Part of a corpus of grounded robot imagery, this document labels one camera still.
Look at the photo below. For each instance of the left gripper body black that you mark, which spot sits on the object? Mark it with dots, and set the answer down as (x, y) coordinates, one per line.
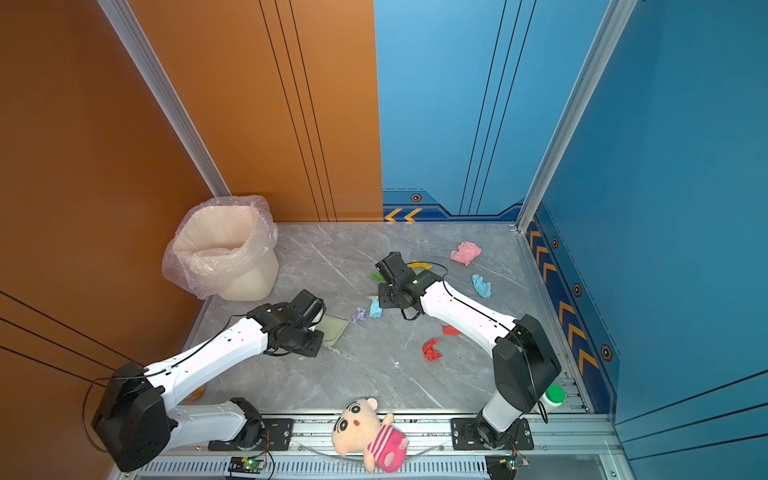
(309, 342)

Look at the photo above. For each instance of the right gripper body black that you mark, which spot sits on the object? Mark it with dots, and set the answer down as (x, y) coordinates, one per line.
(388, 296)

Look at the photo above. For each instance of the small yellow paper scrap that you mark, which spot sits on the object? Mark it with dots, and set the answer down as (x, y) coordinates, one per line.
(423, 265)

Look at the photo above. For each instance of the green dustpan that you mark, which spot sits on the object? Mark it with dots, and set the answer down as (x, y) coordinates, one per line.
(332, 328)

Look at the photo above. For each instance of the red paper scrap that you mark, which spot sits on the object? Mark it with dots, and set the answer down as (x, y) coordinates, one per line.
(450, 331)
(429, 350)

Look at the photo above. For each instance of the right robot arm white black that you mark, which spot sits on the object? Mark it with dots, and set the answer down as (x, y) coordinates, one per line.
(525, 364)

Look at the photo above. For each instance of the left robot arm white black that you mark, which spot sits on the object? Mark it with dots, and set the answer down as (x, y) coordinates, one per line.
(142, 414)

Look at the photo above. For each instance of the light blue paper scrap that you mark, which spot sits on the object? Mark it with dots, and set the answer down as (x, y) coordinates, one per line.
(375, 310)

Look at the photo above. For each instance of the purple paper scrap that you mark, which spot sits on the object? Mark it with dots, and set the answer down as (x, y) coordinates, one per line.
(359, 315)

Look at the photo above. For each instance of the red paper scrap crumpled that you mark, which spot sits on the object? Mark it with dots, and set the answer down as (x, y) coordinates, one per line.
(429, 350)

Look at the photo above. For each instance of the pink paper scrap far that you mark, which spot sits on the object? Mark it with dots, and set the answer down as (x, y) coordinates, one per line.
(465, 253)

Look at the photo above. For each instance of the teal paper scrap right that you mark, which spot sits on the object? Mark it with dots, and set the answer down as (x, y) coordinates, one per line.
(481, 286)

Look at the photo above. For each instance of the cream trash bin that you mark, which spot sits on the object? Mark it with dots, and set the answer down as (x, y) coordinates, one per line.
(240, 264)

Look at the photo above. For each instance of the clear plastic bin liner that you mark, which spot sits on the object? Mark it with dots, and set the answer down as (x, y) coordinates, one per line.
(216, 246)

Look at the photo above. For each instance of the plush doll pink shirt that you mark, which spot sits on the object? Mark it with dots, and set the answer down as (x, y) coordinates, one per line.
(359, 430)

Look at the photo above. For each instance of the left green circuit board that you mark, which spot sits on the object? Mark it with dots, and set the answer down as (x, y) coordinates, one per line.
(247, 467)

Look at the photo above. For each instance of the green circuit board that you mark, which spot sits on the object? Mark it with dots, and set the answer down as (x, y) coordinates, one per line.
(247, 467)
(504, 467)

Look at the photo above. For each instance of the white bottle green cap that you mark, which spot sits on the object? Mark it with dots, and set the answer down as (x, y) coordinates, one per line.
(554, 397)

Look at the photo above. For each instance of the right green circuit board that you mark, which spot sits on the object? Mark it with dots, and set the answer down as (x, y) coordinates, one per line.
(504, 467)

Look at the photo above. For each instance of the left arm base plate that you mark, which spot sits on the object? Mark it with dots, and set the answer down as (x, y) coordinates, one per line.
(273, 434)

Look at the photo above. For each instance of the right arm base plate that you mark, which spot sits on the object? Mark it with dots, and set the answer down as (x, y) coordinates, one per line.
(477, 434)

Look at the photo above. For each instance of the aluminium front rail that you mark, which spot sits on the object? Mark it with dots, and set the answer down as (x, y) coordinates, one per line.
(566, 447)

